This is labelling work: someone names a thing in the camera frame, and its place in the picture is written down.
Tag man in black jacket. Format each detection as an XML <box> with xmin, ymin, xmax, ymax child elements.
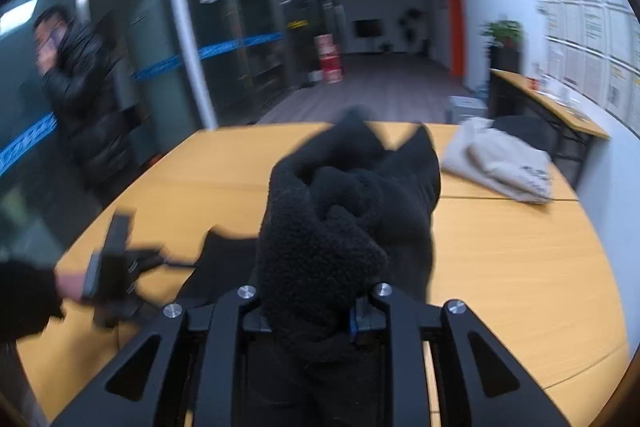
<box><xmin>34</xmin><ymin>5</ymin><xmax>140</xmax><ymax>207</ymax></box>

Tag beige folded garment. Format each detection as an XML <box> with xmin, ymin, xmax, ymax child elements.
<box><xmin>440</xmin><ymin>117</ymin><xmax>552</xmax><ymax>204</ymax></box>

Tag dark potted plant far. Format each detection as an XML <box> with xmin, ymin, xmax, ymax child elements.
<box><xmin>397</xmin><ymin>8</ymin><xmax>425</xmax><ymax>53</ymax></box>

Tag green potted plant on cabinet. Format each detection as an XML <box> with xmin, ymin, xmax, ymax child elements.
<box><xmin>480</xmin><ymin>18</ymin><xmax>524</xmax><ymax>50</ymax></box>

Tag stacked red white boxes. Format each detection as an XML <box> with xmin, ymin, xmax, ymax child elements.
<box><xmin>314</xmin><ymin>34</ymin><xmax>343</xmax><ymax>83</ymax></box>

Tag black fleece jacket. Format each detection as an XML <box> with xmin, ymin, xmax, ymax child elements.
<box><xmin>178</xmin><ymin>112</ymin><xmax>440</xmax><ymax>355</ymax></box>

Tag black wall television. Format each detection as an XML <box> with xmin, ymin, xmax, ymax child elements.
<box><xmin>352</xmin><ymin>18</ymin><xmax>384</xmax><ymax>39</ymax></box>

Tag person's left hand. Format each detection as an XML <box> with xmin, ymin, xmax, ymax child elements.
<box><xmin>54</xmin><ymin>271</ymin><xmax>90</xmax><ymax>306</ymax></box>

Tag wooden side desk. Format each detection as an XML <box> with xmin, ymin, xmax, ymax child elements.
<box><xmin>488</xmin><ymin>68</ymin><xmax>610</xmax><ymax>190</ymax></box>

